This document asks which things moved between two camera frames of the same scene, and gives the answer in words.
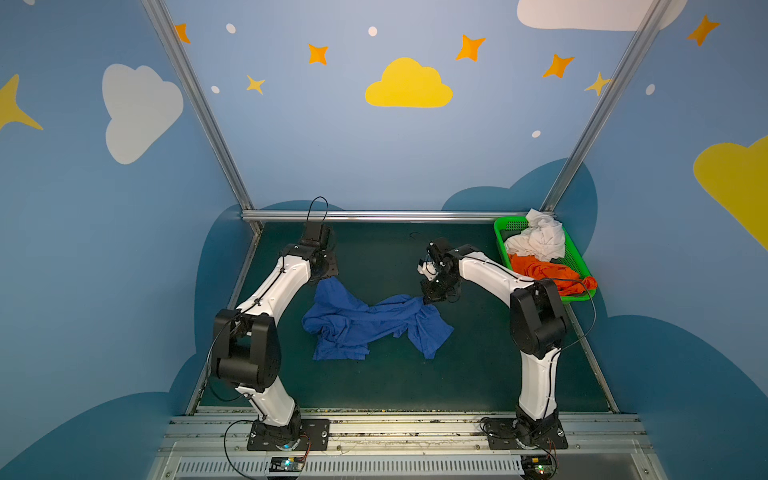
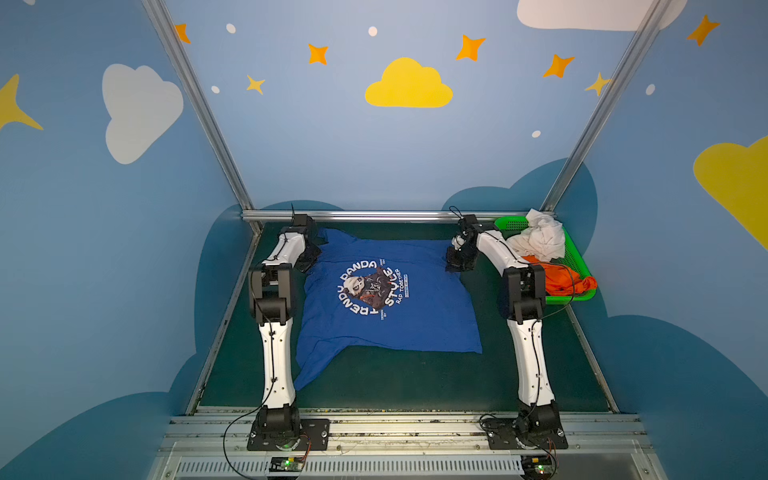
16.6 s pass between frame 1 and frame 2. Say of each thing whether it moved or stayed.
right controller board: stayed
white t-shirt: stayed
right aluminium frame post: stayed
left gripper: moved
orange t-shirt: stayed
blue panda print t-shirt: moved
